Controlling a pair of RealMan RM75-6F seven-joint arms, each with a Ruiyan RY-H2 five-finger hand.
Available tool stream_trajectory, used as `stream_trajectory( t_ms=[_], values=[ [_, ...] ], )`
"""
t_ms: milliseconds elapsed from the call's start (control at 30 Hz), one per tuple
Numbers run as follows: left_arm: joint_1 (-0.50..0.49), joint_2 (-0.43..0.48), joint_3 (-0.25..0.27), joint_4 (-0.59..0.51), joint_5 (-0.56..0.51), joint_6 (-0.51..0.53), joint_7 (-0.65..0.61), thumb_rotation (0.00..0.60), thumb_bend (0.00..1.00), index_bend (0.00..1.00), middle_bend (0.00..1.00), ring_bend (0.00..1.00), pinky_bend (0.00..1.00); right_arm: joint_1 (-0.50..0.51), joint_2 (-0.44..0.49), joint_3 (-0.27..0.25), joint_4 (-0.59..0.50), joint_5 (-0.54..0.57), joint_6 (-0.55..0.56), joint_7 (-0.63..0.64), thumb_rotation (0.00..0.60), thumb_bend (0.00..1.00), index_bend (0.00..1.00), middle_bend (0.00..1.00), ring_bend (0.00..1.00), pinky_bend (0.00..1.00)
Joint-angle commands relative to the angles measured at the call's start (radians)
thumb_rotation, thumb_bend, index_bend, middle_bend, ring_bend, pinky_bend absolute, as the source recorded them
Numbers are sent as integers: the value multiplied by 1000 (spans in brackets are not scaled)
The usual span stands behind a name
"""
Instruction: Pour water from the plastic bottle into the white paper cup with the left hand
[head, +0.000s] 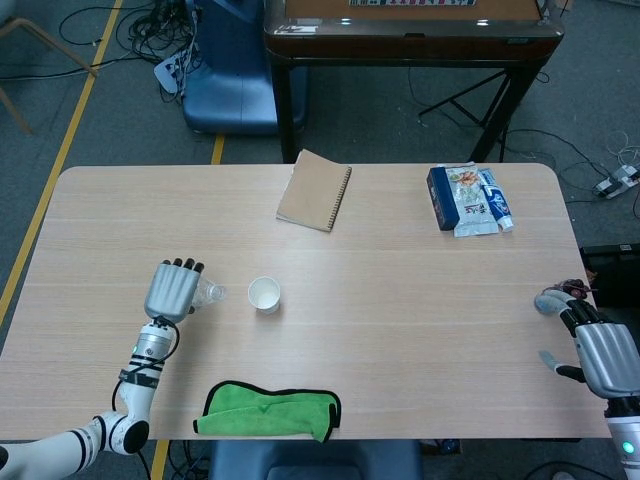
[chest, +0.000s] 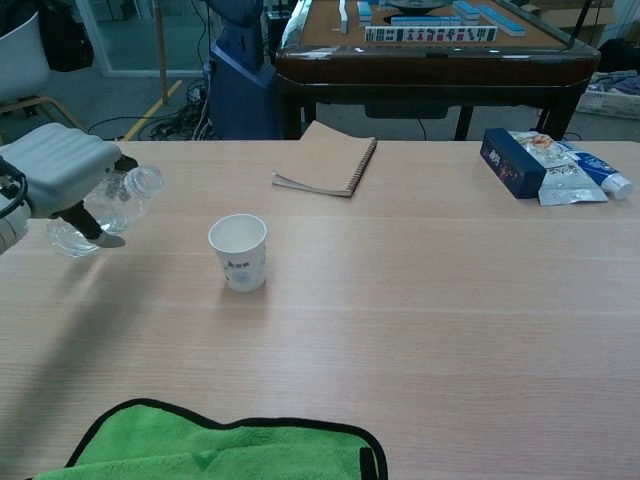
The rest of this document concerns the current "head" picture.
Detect brown spiral notebook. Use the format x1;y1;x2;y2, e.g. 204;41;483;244
275;149;353;234

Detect black tripod legs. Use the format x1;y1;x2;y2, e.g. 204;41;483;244
417;67;511;132

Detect grey white power strip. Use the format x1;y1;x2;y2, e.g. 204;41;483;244
593;166;640;199

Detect dark blue cardboard box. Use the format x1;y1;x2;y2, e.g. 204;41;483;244
426;166;464;232

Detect small dark red object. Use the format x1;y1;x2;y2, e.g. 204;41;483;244
552;278;594;301

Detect white green snack packet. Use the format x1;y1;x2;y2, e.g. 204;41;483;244
446;162;504;239

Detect black cable tangle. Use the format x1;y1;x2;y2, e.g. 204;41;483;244
59;0;201;66

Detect transparent plastic bottle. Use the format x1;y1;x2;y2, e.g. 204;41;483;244
192;273;227;307

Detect green cloth with black edge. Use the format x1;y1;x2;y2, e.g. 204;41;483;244
192;380;343;444

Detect black box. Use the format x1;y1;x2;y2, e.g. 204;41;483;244
579;243;640;309

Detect brown mahjong table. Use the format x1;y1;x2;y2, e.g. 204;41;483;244
263;0;564;165

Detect blue machine base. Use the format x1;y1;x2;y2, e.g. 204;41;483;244
182;0;309;137

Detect dark blue padded seat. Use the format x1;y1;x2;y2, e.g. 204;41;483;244
207;438;424;480

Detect wooden chair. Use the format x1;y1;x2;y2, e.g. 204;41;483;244
0;17;100;135

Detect white paper cup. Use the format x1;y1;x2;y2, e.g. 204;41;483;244
247;275;281;315

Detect white power strip with plugs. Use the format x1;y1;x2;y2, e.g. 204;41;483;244
153;47;199;96

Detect row of mahjong tiles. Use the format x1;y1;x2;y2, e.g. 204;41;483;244
348;0;476;8

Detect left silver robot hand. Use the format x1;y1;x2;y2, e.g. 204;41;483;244
143;257;206;322

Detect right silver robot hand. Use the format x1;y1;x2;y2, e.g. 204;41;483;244
533;291;640;400

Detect blue white toothpaste tube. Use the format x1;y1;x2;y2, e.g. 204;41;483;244
477;168;516;233

